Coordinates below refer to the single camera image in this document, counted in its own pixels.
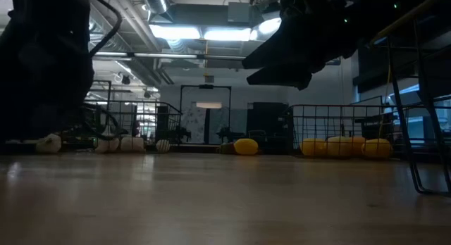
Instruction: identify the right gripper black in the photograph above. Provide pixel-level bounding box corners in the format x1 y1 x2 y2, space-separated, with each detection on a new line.
241 0 409 92

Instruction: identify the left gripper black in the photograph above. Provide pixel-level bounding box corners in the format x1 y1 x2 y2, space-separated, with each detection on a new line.
0 58 95 139

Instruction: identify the pale yellow lemon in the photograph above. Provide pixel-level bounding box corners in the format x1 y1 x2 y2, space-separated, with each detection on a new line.
326 136 353 158

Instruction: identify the orange citrus fruit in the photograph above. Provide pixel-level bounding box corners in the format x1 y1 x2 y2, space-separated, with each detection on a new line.
351 136 366 157

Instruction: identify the ceiling light panel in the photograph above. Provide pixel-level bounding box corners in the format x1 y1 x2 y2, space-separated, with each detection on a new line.
203 27 253 42
149 24 202 41
258 18 283 35

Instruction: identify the black cabinet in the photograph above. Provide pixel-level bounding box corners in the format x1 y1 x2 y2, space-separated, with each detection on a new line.
246 101 290 147

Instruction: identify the grey ceiling box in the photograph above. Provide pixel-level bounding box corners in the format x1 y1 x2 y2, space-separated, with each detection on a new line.
227 1 252 24

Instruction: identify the glowing white lamp bar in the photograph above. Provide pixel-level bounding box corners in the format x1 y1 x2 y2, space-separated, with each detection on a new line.
195 101 223 110

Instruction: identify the small black background robot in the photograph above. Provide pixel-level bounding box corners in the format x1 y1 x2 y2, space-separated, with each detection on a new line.
216 127 247 144
171 126 193 144

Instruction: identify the red chili pepper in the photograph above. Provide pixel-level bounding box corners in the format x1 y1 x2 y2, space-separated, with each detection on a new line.
218 142 236 156

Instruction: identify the black wall panel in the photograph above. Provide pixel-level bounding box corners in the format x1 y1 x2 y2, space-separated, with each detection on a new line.
353 44 394 95

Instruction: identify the ribbed silver air duct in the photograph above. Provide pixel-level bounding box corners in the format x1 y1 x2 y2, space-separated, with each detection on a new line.
89 12 151 54

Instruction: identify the long ceiling light rail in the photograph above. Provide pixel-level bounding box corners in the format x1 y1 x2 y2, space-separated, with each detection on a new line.
93 50 247 62

